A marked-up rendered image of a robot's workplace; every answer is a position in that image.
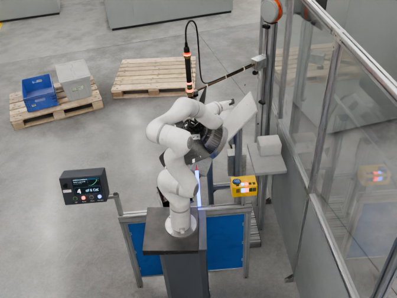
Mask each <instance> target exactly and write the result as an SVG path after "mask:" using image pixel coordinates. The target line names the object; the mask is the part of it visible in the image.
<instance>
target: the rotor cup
mask: <svg viewBox="0 0 397 298"><path fill-rule="evenodd" d="M191 122H192V123H194V124H192V123H191ZM195 124H197V123H196V122H195V121H193V120H192V119H190V118H189V119H186V120H185V122H184V123H183V125H182V127H181V129H184V130H186V131H188V132H190V134H191V135H194V134H200V139H201V138H202V137H203V135H204V133H205V130H206V127H205V126H204V125H203V126H199V127H194V126H195ZM185 125H187V126H186V127H185Z"/></svg>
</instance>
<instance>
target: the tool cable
mask: <svg viewBox="0 0 397 298"><path fill-rule="evenodd" d="M190 22H193V23H194V25H195V26H196V33H197V46H198V63H199V71H200V79H201V81H202V82H203V80H202V76H201V66H200V49H199V35H198V29H197V25H196V23H195V21H193V20H189V22H188V23H187V25H186V28H185V42H187V26H188V24H189V23H190ZM250 65H252V64H249V65H247V66H245V67H242V68H240V69H238V70H236V71H234V72H231V73H229V74H227V75H224V76H222V77H220V78H218V79H216V80H213V81H211V82H203V83H204V84H205V85H206V86H207V87H206V88H208V85H207V84H209V83H212V82H215V81H217V80H219V79H222V78H224V77H225V80H226V79H227V76H228V75H230V74H232V73H235V72H237V71H239V70H242V69H244V71H245V68H246V67H248V66H250Z"/></svg>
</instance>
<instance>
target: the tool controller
mask: <svg viewBox="0 0 397 298"><path fill-rule="evenodd" d="M59 182H60V186H61V191H62V194H63V198H64V202H65V205H76V204H84V203H97V202H107V200H108V197H109V193H110V192H109V186H108V180H107V177H106V170H105V168H104V167H100V168H92V169H78V170H65V171H63V172H62V174H61V176H60V177H59ZM76 187H82V188H83V193H84V194H83V195H76V194H75V191H74V188H76ZM90 195H93V196H94V198H93V199H90V197H89V196H90ZM98 195H102V198H98V197H97V196H98ZM82 196H85V197H86V198H85V200H83V199H81V197H82ZM73 197H77V200H73Z"/></svg>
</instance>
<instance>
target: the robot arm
mask: <svg viewBox="0 0 397 298"><path fill-rule="evenodd" d="M234 103H235V101H234V99H229V100H228V101H221V102H211V103H209V104H207V105H204V104H203V103H201V102H199V101H196V100H194V99H190V98H187V97H180V98H178V99H177V100H176V101H175V102H174V104H173V106H172V107H171V109H170V110H169V111H168V112H166V113H165V114H163V115H161V116H159V117H158V118H155V119H154V120H152V121H151V122H150V123H149V124H148V126H147V128H146V131H145V132H146V136H147V138H148V139H149V140H150V141H152V142H154V143H156V144H159V145H163V146H165V147H168V149H167V150H166V151H165V153H164V162H165V166H166V168H167V169H165V170H163V171H161V172H160V173H159V175H158V177H157V185H158V188H159V190H160V191H161V193H162V194H163V195H164V196H165V198H166V199H167V200H168V201H169V203H170V216H169V217H168V218H167V220H166V222H165V228H166V231H167V232H168V233H169V234H170V235H171V236H172V237H176V238H185V237H188V236H190V235H191V234H192V233H193V232H194V231H195V230H196V226H197V223H196V219H195V218H194V216H193V215H191V208H190V198H192V197H195V195H196V194H197V193H198V192H199V181H198V180H197V178H196V176H195V175H194V174H193V172H192V171H191V170H190V169H189V168H188V167H187V165H186V163H185V160H184V155H186V154H187V153H188V152H189V151H190V150H191V148H192V146H193V137H192V135H191V134H190V133H189V132H188V131H186V130H184V129H181V128H177V127H174V126H171V125H172V124H175V123H178V122H180V121H182V120H184V119H186V118H187V117H192V118H195V119H196V120H197V121H198V122H200V123H201V124H203V125H204V126H205V127H207V128H209V129H219V128H220V127H222V125H223V120H222V118H221V117H220V116H219V115H220V114H221V112H223V111H226V110H228V109H231V108H233V106H232V105H233V104H234Z"/></svg>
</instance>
